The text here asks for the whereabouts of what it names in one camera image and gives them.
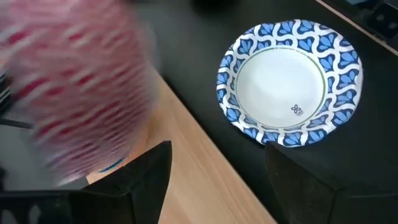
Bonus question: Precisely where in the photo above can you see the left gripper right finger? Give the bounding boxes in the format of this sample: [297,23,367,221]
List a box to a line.
[265,141,345,224]

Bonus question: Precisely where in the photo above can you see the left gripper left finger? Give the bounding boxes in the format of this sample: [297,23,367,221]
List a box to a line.
[83,139,174,224]

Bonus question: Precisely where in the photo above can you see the blue wave-patterned bowl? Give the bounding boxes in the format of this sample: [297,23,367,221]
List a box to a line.
[98,157,127,174]

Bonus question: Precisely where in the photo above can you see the blue-patterned white paper bowl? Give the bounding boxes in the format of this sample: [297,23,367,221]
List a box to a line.
[216,19,364,149]

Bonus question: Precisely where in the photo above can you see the red wave-patterned bowl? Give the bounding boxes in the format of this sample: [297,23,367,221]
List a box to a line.
[0,0,158,187]

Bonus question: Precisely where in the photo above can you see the wooden shelf board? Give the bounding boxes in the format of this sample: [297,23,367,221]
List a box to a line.
[85,67,277,224]

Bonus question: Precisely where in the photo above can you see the black table mat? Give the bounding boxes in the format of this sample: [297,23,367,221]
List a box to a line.
[130,0,398,224]

